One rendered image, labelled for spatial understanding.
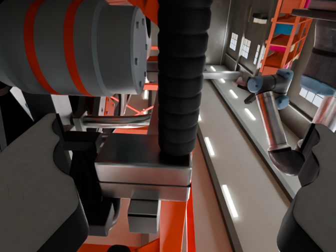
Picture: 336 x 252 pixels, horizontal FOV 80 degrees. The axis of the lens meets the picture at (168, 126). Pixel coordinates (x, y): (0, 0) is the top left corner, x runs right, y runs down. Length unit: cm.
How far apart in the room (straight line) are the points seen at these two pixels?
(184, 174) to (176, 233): 136
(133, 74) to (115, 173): 14
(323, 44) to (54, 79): 73
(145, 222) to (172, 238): 138
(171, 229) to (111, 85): 129
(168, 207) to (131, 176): 111
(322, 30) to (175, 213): 112
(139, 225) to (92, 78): 19
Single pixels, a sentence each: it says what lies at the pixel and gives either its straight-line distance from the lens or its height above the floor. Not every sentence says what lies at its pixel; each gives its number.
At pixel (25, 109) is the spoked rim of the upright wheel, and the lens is 51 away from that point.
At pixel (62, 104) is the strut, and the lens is 42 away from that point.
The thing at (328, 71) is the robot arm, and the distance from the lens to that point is 82.
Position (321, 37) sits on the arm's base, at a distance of 81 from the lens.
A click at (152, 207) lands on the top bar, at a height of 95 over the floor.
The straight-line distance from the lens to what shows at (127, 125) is 43.
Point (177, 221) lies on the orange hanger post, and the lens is 142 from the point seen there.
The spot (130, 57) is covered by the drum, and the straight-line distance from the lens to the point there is 28.
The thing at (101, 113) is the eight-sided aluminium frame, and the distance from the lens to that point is 59.
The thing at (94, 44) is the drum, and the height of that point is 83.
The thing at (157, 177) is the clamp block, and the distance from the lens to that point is 19.
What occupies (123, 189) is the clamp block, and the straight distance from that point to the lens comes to 21.
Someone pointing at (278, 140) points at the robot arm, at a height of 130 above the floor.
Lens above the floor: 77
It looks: 33 degrees up
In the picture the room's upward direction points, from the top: 179 degrees counter-clockwise
